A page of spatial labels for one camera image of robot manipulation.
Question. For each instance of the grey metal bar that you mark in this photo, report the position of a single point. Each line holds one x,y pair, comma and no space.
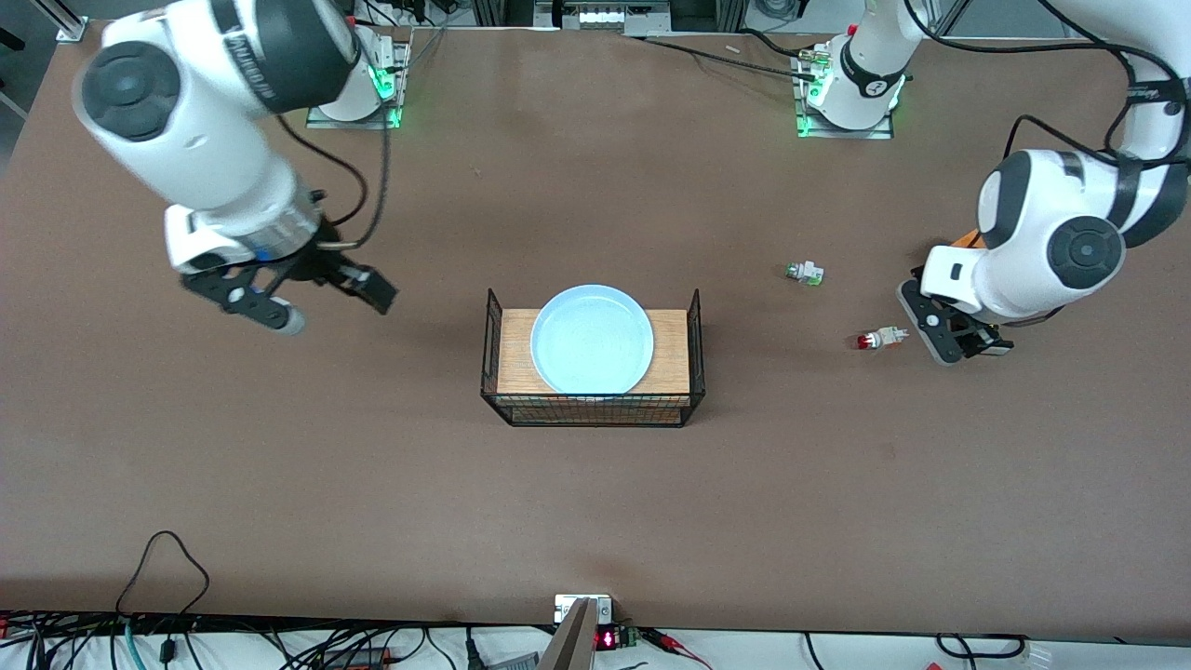
569,647

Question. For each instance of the red clip lead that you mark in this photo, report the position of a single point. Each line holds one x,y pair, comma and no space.
675,645

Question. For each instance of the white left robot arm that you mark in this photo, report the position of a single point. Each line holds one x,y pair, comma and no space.
1070,233

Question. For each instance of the white mounting block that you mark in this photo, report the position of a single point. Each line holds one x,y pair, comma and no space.
568,607

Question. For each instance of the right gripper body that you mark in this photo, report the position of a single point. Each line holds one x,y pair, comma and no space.
316,262

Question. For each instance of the black power adapter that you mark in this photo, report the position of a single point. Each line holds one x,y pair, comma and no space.
358,657

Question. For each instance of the light blue plate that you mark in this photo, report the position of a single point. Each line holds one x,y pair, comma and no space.
592,340

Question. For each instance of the white device with lights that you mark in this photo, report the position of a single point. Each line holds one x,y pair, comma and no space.
600,17

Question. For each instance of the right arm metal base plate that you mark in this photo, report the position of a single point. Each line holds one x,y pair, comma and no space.
372,122

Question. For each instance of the aluminium frame corner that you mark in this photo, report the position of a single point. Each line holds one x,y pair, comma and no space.
65,23

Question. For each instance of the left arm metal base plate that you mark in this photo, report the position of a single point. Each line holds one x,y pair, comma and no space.
870,133

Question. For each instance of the red push button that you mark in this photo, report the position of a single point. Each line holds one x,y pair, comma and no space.
879,339

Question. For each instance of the orange button box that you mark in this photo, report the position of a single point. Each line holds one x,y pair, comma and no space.
972,240

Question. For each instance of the green push button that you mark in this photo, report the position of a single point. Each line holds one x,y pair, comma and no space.
806,274

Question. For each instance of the red digit display module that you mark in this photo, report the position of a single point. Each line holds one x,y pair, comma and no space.
607,639

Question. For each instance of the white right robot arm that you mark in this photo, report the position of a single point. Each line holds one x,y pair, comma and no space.
205,140

